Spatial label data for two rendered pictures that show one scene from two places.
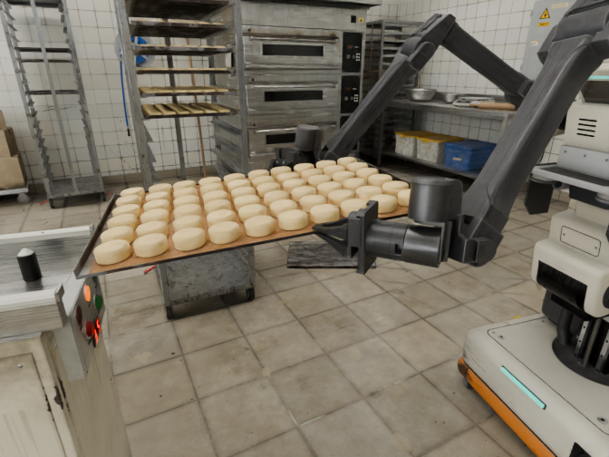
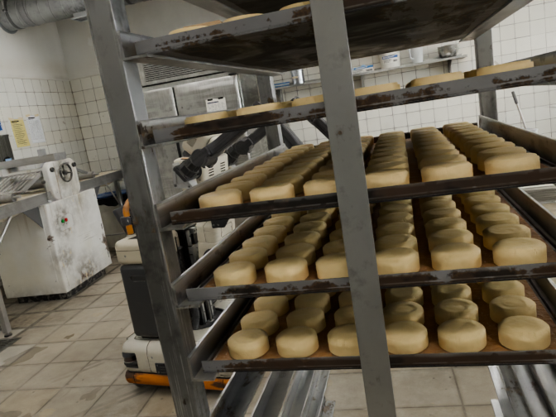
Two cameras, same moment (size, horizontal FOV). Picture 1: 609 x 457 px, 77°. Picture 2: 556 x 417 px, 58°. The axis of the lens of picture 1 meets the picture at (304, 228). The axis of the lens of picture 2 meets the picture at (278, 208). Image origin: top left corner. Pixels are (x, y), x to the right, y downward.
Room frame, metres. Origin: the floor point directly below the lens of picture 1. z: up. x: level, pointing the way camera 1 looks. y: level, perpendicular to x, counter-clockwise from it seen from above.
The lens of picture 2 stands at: (2.76, 1.00, 1.32)
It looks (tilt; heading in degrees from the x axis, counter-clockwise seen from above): 11 degrees down; 220
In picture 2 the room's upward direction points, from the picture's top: 9 degrees counter-clockwise
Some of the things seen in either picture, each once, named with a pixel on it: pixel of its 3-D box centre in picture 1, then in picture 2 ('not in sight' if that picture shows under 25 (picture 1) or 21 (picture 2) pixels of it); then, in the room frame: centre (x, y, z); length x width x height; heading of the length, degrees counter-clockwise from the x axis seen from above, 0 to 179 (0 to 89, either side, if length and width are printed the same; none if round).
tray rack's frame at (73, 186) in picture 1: (57, 105); not in sight; (3.85, 2.36, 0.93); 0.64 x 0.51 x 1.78; 30
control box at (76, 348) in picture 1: (82, 312); not in sight; (0.67, 0.46, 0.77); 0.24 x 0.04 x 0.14; 18
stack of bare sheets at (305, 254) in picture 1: (330, 253); not in sight; (2.50, -0.18, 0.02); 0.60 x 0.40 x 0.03; 90
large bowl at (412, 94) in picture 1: (420, 95); not in sight; (5.08, -1.44, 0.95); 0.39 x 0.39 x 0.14
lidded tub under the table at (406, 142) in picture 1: (416, 142); not in sight; (5.09, -1.46, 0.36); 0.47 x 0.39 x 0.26; 116
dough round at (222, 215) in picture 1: (221, 218); not in sight; (0.64, 0.15, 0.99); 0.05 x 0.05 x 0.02
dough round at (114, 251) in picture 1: (112, 251); not in sight; (0.53, 0.29, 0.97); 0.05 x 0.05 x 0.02
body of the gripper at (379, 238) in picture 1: (382, 238); not in sight; (0.54, -0.12, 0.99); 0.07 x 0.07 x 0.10; 62
